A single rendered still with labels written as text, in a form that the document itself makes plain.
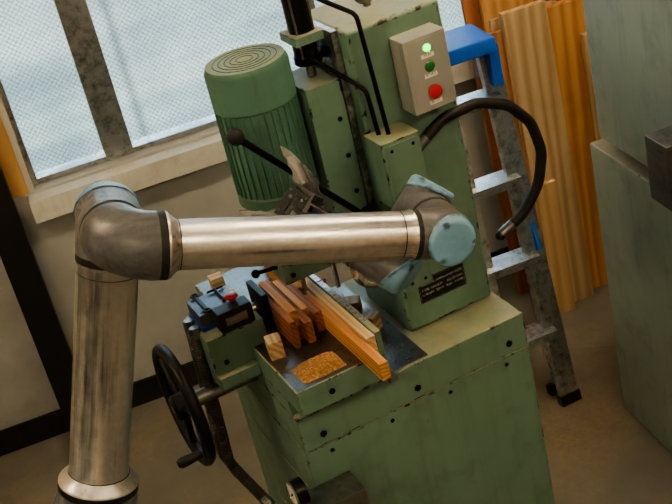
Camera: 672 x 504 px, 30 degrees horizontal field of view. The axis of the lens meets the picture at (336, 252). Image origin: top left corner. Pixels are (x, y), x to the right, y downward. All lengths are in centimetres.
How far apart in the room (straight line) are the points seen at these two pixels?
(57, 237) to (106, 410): 181
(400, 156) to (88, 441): 84
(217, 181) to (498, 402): 152
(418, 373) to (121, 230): 93
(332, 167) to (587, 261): 182
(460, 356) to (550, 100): 145
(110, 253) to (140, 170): 189
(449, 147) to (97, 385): 93
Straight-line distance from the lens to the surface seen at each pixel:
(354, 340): 259
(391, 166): 255
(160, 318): 424
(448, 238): 217
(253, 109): 251
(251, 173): 258
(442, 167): 272
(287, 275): 272
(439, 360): 276
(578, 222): 423
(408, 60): 253
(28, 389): 429
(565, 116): 412
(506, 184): 353
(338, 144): 263
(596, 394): 390
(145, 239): 204
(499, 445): 297
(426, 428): 283
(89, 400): 230
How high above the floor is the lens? 232
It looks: 28 degrees down
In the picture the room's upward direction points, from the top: 14 degrees counter-clockwise
